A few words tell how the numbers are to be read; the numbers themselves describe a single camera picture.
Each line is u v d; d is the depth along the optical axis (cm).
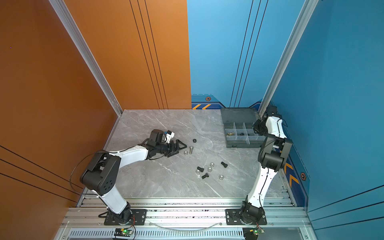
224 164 91
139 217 73
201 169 89
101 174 47
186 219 75
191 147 97
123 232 71
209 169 89
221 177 86
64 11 71
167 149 81
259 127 86
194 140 102
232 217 72
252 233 70
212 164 91
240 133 105
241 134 105
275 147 60
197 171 88
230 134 105
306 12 71
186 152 97
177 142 83
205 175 87
